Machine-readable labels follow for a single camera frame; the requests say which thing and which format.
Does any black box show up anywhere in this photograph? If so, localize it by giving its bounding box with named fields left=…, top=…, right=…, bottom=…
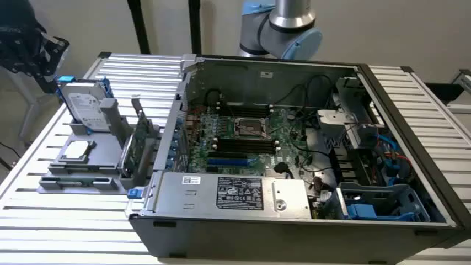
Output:
left=425, top=82, right=462, bottom=102

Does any grey metal drive cage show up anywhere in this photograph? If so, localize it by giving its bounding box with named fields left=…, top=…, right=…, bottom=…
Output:
left=316, top=77, right=387, bottom=150

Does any blue disk caddy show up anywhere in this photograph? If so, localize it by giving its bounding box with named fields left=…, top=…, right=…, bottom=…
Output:
left=55, top=76, right=114, bottom=133

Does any black RAM slot bank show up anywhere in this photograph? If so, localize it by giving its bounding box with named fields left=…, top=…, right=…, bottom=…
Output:
left=216, top=102, right=274, bottom=118
left=211, top=136, right=280, bottom=154

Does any green motherboard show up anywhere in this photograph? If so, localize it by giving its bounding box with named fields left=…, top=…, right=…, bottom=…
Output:
left=178, top=106, right=334, bottom=177

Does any green graphics card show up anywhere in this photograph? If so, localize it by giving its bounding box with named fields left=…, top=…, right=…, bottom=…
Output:
left=118, top=94, right=155, bottom=178

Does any black wire loop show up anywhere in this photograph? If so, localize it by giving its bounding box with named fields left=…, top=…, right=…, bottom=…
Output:
left=204, top=88, right=223, bottom=109

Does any black vertical pole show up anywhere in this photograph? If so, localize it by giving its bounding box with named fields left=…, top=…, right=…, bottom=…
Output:
left=188, top=0, right=203, bottom=55
left=127, top=0, right=152, bottom=55

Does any small silver drive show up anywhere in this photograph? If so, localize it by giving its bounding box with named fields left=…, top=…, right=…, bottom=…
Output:
left=60, top=140, right=96, bottom=163

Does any silver hard disk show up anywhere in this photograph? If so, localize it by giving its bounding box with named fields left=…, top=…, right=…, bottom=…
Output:
left=60, top=83, right=108, bottom=130

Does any CPU socket with metal frame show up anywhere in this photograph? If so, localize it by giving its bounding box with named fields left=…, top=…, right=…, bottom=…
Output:
left=231, top=117, right=267, bottom=138

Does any open black PC case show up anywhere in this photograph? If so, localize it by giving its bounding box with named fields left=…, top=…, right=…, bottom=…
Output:
left=124, top=53, right=471, bottom=262

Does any blue plastic disk bay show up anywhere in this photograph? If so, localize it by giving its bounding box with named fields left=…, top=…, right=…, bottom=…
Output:
left=338, top=182, right=431, bottom=221

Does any silver power supply unit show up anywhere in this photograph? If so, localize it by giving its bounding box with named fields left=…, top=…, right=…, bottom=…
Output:
left=146, top=172, right=314, bottom=219

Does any blue expansion slot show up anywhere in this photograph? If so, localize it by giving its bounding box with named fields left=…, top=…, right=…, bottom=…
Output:
left=208, top=157, right=250, bottom=165

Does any green RAM stick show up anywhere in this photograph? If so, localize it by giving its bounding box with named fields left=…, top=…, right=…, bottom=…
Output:
left=55, top=178, right=98, bottom=187

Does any grey parts rack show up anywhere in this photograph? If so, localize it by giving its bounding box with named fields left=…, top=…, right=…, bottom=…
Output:
left=39, top=98, right=166, bottom=196

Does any black power connector wire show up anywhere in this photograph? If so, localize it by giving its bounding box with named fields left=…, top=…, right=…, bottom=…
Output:
left=274, top=162, right=295, bottom=180

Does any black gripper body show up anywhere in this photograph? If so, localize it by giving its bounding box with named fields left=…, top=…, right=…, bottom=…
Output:
left=0, top=0, right=48, bottom=76

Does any red wire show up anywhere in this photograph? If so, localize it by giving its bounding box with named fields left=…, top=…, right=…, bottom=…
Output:
left=390, top=153, right=415, bottom=166

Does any blue wire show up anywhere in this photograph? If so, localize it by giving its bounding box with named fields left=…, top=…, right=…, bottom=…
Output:
left=372, top=129, right=401, bottom=172

